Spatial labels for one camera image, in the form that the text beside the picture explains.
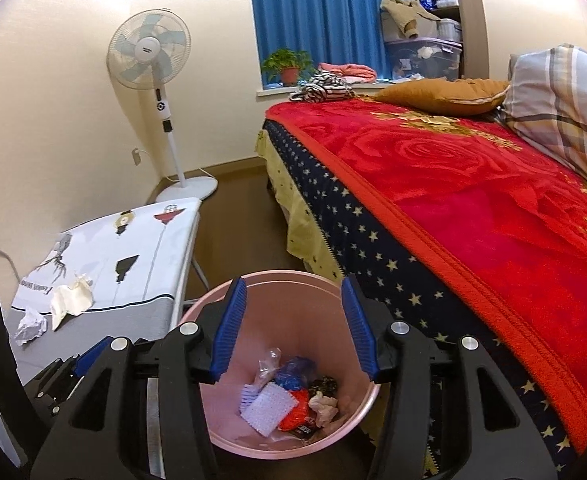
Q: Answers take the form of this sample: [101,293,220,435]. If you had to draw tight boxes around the clear plastic wrapper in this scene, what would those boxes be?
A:
[256,346,284,386]

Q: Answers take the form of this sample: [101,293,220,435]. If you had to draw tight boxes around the cream crumpled paper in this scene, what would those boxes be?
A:
[49,274,95,332]

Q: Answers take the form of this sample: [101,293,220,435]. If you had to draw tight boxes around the red plastic bag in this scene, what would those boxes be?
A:
[278,390,314,433]

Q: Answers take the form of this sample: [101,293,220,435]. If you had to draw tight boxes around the beige tissue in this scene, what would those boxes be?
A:
[308,394,339,423]

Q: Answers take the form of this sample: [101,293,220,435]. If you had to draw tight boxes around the striped clothing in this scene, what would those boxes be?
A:
[289,72,355,105]

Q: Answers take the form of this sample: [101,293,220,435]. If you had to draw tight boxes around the blue curtain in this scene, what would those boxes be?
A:
[247,0,419,86]

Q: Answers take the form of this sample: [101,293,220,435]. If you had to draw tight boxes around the pink folded clothing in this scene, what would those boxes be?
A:
[318,62,378,83]

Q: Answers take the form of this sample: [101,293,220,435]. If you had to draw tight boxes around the ironing board with printed cover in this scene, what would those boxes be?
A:
[3,195,204,466]

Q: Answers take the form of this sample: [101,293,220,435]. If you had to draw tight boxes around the potted green plant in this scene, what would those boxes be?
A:
[260,49,314,87]

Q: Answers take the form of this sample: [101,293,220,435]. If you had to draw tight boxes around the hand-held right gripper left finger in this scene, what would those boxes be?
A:
[30,277,249,480]

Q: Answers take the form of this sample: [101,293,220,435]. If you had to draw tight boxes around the blue plastic bag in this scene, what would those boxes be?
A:
[276,356,317,392]

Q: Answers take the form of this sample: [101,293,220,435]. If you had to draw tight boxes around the clear storage box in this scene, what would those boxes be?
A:
[384,37,463,82]

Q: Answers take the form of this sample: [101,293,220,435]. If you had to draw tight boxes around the white pedestal fan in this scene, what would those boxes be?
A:
[106,8,219,204]

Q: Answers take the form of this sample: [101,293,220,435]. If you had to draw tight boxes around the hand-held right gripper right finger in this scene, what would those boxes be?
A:
[341,275,559,480]

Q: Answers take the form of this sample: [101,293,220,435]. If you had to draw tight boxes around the crumpled white paper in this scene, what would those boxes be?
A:
[14,307,48,347]

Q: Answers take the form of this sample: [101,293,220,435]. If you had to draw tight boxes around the beige jacket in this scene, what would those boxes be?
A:
[379,0,441,40]

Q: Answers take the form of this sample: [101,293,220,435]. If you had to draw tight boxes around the red floral blanket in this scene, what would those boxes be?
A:
[266,97,587,453]

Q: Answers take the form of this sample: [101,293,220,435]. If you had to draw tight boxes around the star print bedsheet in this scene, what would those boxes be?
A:
[254,119,581,480]

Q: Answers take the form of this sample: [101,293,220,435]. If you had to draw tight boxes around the black red packet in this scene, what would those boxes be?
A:
[293,417,324,441]

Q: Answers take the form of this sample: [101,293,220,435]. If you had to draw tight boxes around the plaid pillow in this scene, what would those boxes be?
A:
[496,44,587,188]

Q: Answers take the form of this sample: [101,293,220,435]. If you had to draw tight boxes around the dark patterned cloth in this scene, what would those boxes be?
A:
[308,375,339,398]

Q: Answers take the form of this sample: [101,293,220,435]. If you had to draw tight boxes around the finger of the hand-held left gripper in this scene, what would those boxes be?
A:
[70,337,115,378]

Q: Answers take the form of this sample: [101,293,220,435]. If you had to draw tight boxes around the orange pillow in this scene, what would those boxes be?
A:
[373,77,511,116]

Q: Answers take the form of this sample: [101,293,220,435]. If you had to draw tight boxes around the pink trash bin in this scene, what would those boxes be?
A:
[176,270,381,463]

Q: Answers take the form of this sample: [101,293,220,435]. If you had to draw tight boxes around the folding table leg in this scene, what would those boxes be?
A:
[186,247,211,306]

